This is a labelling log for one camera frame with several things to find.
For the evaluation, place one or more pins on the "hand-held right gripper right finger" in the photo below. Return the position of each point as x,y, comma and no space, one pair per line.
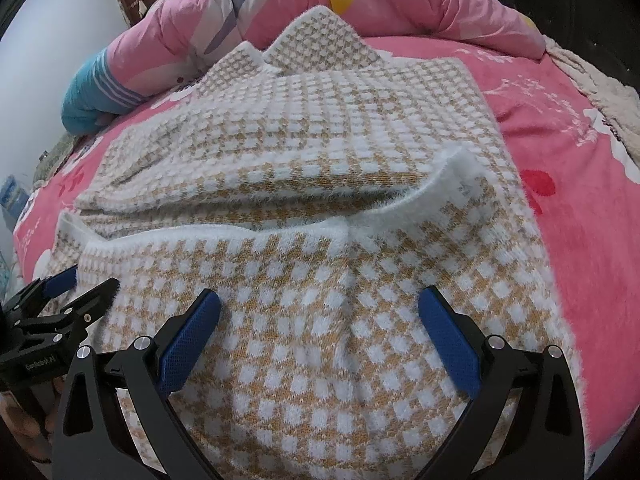
450,342

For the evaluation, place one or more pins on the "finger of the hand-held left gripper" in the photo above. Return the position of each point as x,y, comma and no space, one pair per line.
57,282
85,310

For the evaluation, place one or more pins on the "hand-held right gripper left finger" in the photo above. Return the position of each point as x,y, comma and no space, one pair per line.
190,342

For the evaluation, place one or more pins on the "beige white checked knit cardigan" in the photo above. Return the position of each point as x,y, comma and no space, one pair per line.
320,200

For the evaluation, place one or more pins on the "person's left hand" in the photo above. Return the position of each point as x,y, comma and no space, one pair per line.
22,430

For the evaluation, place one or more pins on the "blue packet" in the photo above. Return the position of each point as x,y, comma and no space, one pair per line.
11,195

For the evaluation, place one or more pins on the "grey-green patterned cloth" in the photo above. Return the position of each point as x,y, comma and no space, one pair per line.
55,160

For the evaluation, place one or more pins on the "pink floral bed blanket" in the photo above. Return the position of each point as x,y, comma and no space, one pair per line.
575,200

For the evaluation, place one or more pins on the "beige fleece blanket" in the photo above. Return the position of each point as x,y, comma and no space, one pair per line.
595,95

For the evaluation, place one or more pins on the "pink printed quilt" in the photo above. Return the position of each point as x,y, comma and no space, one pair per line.
280,5

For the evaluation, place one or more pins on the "black padded headboard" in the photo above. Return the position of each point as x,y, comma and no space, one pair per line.
590,10

